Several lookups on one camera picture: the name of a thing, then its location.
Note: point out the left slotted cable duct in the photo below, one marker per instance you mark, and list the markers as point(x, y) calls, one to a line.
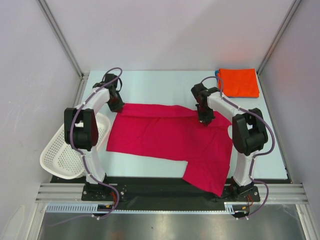
point(81, 208)

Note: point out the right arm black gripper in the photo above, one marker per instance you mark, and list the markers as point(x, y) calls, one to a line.
point(205, 117)

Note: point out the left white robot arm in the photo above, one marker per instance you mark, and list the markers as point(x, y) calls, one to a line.
point(81, 133)

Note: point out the black base mounting strip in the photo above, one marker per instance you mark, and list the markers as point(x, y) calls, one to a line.
point(156, 188)

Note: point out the aluminium corner post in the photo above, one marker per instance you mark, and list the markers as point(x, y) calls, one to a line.
point(293, 9)
point(49, 16)

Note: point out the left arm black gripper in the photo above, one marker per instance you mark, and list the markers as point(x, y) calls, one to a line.
point(118, 107)

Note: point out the white perforated plastic basket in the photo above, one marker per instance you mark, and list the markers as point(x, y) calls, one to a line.
point(60, 160)

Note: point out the right aluminium corner post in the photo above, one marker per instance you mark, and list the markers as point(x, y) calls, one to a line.
point(293, 9)

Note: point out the left aluminium corner post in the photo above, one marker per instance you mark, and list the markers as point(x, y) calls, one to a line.
point(49, 16)

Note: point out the crimson red t-shirt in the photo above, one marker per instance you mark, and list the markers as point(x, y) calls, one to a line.
point(173, 132)

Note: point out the folded blue t-shirt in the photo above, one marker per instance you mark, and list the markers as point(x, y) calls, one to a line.
point(217, 75)

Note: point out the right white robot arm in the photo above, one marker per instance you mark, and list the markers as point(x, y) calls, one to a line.
point(248, 132)

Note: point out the folded orange t-shirt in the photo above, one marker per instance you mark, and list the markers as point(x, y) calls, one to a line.
point(240, 82)

